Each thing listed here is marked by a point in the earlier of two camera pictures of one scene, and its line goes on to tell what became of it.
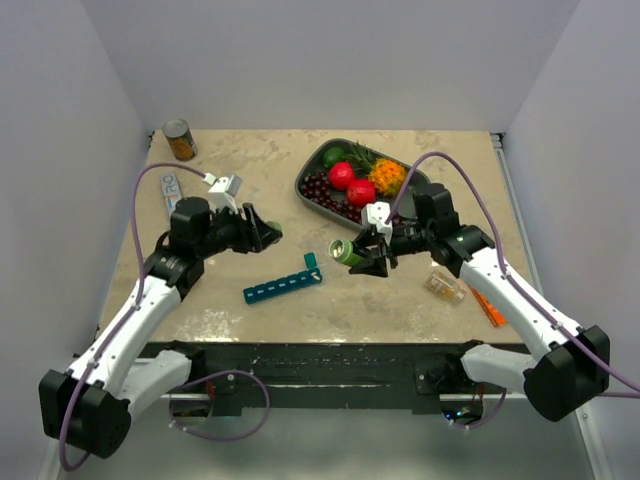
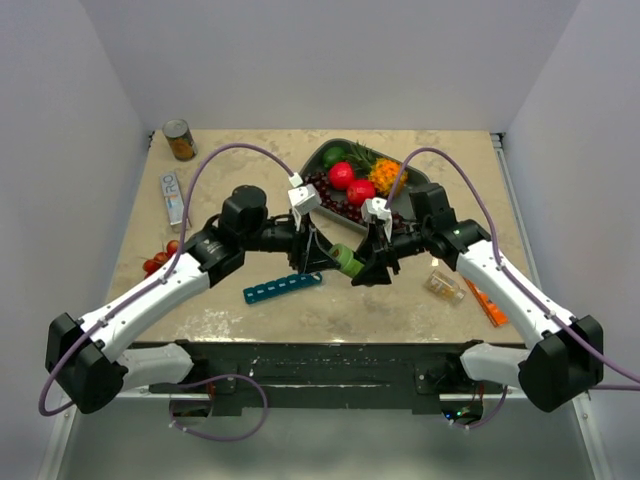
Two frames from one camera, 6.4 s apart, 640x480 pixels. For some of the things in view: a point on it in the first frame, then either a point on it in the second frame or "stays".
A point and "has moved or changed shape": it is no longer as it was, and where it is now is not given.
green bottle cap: x=274 y=225 has moved or changed shape
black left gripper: x=258 y=236 → x=317 y=259
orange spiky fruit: x=387 y=176 stays
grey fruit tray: x=341 y=179 stays
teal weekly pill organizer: x=310 y=277 stays
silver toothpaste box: x=171 y=193 stays
